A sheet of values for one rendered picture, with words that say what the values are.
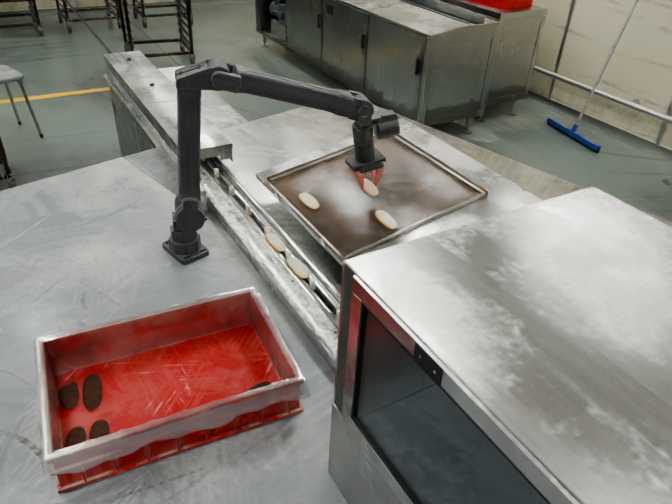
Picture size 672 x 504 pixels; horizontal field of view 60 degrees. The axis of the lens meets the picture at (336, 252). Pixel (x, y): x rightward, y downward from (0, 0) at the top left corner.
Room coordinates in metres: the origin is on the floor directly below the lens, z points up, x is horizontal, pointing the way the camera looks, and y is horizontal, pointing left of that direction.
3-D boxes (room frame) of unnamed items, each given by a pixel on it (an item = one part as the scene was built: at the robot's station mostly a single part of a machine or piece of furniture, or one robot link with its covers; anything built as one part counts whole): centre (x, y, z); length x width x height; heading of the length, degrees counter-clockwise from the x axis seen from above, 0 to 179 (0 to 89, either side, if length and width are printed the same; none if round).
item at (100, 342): (0.82, 0.33, 0.88); 0.49 x 0.34 x 0.10; 117
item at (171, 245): (1.35, 0.43, 0.86); 0.12 x 0.09 x 0.08; 45
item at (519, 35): (5.02, -1.16, 0.44); 0.70 x 0.55 x 0.87; 32
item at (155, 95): (2.37, 0.79, 0.89); 1.25 x 0.18 x 0.09; 32
